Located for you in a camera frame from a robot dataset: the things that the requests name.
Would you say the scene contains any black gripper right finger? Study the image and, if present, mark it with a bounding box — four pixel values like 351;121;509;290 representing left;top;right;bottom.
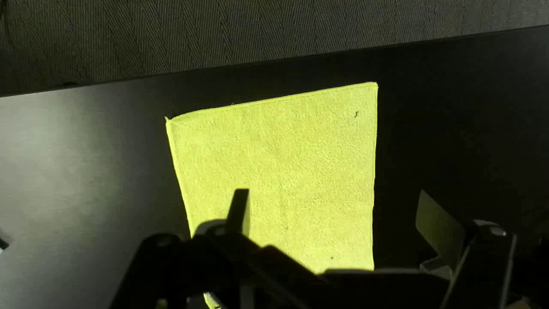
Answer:
415;188;518;309

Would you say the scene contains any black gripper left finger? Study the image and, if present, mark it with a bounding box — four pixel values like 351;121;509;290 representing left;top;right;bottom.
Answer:
109;187;344;309

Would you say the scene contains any yellow terry cloth towel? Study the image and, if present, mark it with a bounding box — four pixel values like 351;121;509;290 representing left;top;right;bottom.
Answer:
164;80;380;274

